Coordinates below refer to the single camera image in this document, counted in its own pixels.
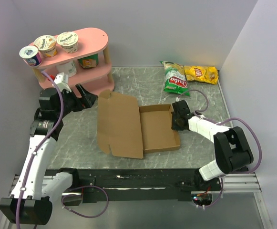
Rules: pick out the white Chobani yogurt cup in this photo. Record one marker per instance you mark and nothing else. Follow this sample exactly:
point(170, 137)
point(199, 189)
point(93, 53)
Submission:
point(68, 41)

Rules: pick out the green snack cup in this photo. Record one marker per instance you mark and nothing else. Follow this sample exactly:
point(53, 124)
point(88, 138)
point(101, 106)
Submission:
point(89, 62)

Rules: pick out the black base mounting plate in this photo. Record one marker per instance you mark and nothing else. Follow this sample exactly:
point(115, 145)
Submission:
point(93, 194)

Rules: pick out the brown cardboard box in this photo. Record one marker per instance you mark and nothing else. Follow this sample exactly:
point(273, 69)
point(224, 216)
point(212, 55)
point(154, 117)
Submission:
point(126, 129)

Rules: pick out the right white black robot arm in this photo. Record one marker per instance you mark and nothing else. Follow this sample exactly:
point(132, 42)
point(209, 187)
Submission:
point(232, 151)

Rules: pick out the pink three-tier shelf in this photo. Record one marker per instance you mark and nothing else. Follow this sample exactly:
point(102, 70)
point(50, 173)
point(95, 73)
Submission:
point(95, 80)

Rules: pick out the white plastic cup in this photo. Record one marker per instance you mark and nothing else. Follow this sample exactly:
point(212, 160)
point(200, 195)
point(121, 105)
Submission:
point(68, 68)

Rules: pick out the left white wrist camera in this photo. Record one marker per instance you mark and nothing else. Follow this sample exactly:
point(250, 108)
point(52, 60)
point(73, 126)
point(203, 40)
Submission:
point(61, 80)

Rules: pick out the orange Chobani yogurt cup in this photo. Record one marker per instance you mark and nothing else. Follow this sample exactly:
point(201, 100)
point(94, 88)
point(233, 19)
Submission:
point(46, 44)

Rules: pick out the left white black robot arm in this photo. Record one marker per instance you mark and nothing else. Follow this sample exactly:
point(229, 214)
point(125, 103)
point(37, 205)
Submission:
point(30, 202)

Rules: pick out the yellow Lays chips bag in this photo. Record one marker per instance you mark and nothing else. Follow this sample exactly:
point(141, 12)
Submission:
point(204, 74)

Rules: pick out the blue white yogurt cup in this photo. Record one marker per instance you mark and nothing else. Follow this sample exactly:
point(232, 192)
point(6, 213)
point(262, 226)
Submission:
point(30, 54)

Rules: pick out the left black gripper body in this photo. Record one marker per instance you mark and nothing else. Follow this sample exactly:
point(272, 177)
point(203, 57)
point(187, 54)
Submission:
point(71, 103)

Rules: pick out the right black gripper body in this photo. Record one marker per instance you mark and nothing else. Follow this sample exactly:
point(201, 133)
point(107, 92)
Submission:
point(175, 125)

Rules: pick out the green Chuba chips bag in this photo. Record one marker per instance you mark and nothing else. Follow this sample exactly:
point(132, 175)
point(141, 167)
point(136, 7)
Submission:
point(175, 80)

